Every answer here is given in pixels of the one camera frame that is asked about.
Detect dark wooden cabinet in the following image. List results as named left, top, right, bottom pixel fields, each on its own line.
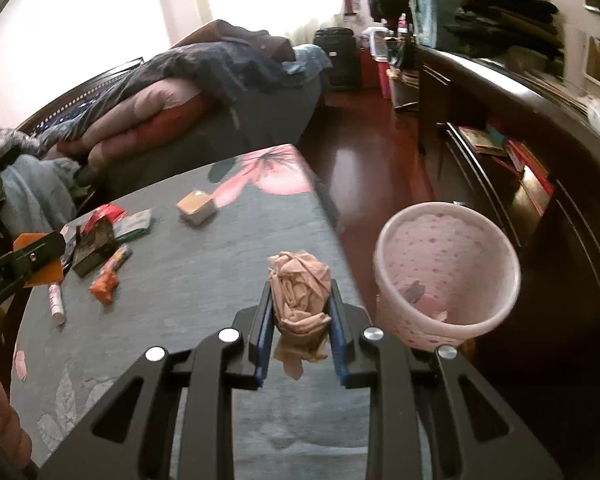
left=416, top=45, right=600, bottom=461

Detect grey knit cloth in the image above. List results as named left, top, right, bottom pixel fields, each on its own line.
left=0, top=124, right=47, bottom=168

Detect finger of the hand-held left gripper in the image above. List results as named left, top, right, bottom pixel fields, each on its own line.
left=0, top=232, right=67, bottom=322

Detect black suitcase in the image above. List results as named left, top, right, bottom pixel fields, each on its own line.
left=313, top=26, right=362, bottom=92

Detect light blue fleece blanket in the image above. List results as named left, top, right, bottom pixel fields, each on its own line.
left=0, top=154, right=83, bottom=233

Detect red plastic container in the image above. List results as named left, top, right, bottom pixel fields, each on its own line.
left=376, top=55, right=394, bottom=99

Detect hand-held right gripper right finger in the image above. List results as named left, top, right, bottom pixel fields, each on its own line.
left=327, top=282, right=563, bottom=480

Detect white pink-dotted waste bin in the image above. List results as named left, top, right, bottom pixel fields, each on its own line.
left=372, top=201, right=522, bottom=354

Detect grey bed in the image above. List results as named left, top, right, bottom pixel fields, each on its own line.
left=97, top=72, right=327, bottom=202

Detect pink red quilt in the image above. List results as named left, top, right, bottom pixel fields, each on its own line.
left=55, top=80, right=217, bottom=167

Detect red book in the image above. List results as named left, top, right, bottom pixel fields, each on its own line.
left=504, top=139, right=554, bottom=197

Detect red crinkled wrapper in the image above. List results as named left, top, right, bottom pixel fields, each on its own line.
left=80, top=203, right=127, bottom=234

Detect dark brown wrapper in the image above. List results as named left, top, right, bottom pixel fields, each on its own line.
left=72, top=220, right=119, bottom=279

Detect orange candy wrapper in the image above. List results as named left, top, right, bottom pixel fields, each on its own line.
left=89, top=244, right=134, bottom=305

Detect small tan box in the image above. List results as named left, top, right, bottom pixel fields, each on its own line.
left=176, top=189, right=217, bottom=224

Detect paper scraps in bin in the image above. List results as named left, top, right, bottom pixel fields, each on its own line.
left=404, top=279, right=449, bottom=322

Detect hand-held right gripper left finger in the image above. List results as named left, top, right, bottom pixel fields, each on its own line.
left=37, top=282, right=276, bottom=480

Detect green white packet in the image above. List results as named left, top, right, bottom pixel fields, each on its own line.
left=114, top=208, right=152, bottom=242

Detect stack of dark clothes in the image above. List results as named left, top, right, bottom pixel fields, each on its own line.
left=409, top=0, right=567, bottom=62

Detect grey floral tablecloth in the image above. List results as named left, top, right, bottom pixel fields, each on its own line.
left=10, top=144, right=431, bottom=480

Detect beige tissue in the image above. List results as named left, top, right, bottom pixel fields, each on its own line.
left=267, top=250, right=333, bottom=380

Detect person's left hand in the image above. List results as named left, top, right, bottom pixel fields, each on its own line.
left=0, top=339, right=33, bottom=467

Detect wooden headboard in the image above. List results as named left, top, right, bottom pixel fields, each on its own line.
left=15, top=56, right=146, bottom=137

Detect brown book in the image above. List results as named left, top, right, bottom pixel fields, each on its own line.
left=457, top=125, right=507, bottom=157

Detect white pink-printed tube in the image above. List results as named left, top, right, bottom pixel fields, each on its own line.
left=47, top=282, right=67, bottom=327

